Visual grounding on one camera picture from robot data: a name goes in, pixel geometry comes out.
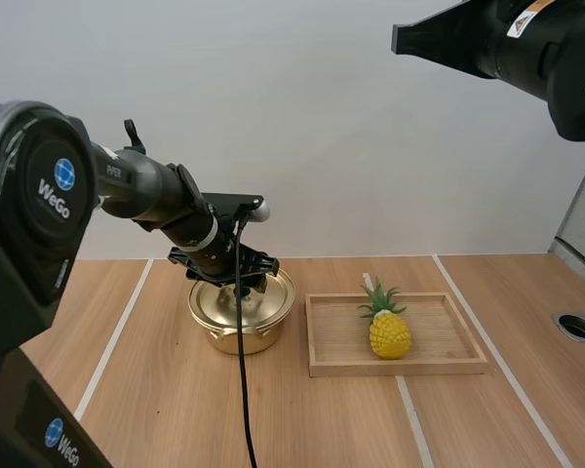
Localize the gold pot with two handles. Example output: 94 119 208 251
188 267 296 357

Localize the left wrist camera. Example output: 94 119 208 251
202 191 273 226

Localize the yellow toy pineapple green crown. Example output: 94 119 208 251
355 275 413 363

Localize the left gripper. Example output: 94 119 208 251
168 242 281 294

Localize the shallow wooden tray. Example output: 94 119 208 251
304 292 489 379

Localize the grey partition panel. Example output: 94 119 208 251
549 154 585 255

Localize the black cable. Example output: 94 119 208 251
233 209 259 468

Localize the gold lid with black knob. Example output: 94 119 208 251
195 267 294 333

